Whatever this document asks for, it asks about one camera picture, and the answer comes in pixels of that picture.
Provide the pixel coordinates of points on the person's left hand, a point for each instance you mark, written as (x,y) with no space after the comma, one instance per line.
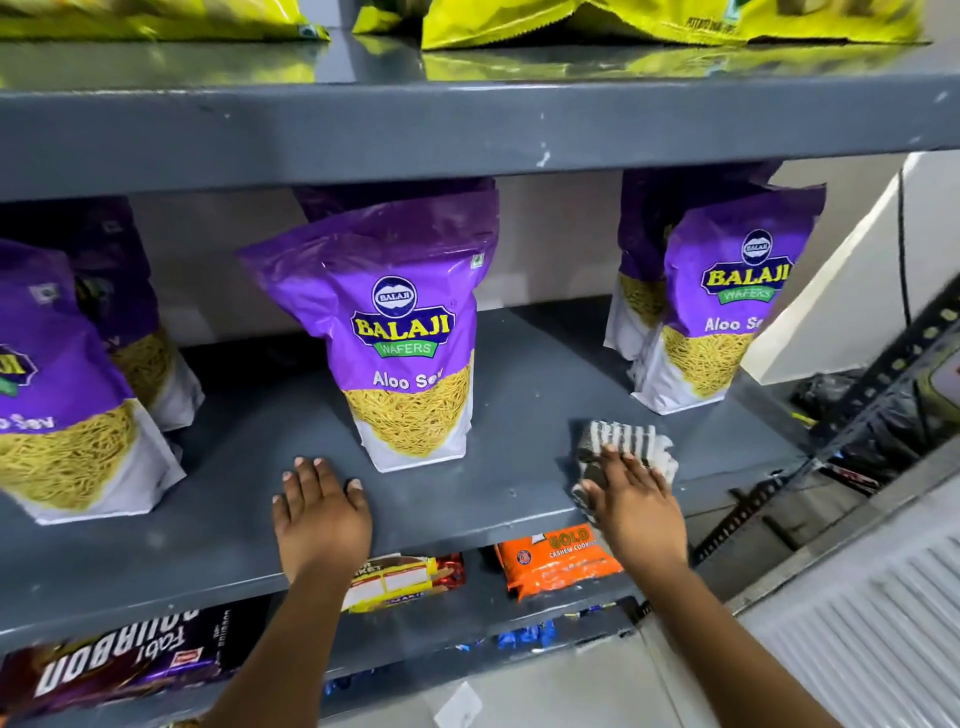
(322,525)

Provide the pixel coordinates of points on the person's right hand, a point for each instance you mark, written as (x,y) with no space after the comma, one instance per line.
(641,517)

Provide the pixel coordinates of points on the person's left middle finger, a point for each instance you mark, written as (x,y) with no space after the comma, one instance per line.
(305,474)

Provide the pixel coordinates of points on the person's left little finger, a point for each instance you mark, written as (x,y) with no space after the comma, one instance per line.
(279,508)

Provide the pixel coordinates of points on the person's left thumb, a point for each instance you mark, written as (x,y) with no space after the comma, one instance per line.
(358,501)

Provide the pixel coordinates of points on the person's right thumb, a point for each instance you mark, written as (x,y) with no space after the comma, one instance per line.
(594,496)

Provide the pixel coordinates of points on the striped grey white cleaning cloth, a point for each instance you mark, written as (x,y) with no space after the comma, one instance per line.
(637,442)

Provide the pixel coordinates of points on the person's left forearm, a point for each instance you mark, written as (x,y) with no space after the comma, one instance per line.
(292,645)

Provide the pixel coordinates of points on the person's right forearm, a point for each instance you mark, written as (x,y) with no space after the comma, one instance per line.
(720,652)

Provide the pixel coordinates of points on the orange cookie packet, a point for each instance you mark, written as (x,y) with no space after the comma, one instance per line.
(555,562)

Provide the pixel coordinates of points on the red yellow biscuit packet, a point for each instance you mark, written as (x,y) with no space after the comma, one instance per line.
(397,581)

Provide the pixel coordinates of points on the blue wrapped snack packet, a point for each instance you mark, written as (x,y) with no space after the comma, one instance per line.
(525,636)

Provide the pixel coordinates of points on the brown chocolate biscuit packet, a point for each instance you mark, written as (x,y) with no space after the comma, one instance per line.
(120,660)

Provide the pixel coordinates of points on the white paper slip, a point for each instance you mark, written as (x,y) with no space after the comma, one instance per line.
(459,706)

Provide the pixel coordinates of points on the white slatted panel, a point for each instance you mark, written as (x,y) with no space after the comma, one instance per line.
(862,637)

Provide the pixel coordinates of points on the grey metal shelf rack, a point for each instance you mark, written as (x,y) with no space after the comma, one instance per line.
(450,127)

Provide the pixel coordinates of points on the yellow-green snack packet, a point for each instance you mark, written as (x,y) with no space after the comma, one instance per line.
(675,22)
(382,16)
(150,19)

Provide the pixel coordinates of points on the black slotted metal angle post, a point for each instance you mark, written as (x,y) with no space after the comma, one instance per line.
(900,352)

